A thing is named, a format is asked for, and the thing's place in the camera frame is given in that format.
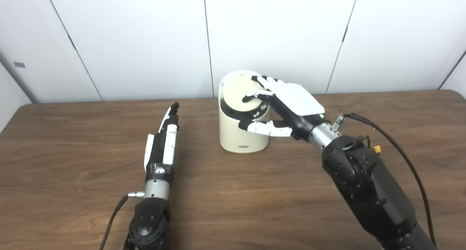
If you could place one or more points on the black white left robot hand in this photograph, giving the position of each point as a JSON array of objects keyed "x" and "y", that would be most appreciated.
[{"x": 169, "y": 148}]

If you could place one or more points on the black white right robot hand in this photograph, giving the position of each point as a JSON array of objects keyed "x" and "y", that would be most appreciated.
[{"x": 298, "y": 100}]

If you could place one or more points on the cream-colored lidded bin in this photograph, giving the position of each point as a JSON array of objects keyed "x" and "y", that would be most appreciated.
[{"x": 236, "y": 137}]

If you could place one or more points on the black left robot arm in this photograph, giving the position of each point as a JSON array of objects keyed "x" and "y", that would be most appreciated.
[{"x": 149, "y": 221}]

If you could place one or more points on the small grey wall plate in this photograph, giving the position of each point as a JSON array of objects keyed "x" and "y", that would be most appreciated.
[{"x": 19, "y": 64}]

